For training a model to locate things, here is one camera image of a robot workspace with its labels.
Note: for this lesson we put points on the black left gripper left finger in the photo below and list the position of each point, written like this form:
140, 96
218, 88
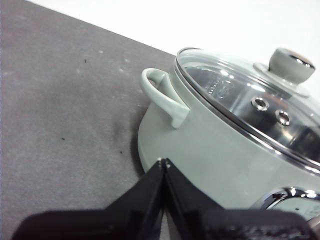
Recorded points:
105, 222

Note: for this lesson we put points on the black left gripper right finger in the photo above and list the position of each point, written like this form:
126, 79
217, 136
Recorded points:
225, 225

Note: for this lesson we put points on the glass lid with green knob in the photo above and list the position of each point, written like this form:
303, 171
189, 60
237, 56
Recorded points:
287, 66

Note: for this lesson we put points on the pale green electric cooking pot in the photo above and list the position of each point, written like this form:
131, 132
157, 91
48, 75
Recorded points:
212, 155

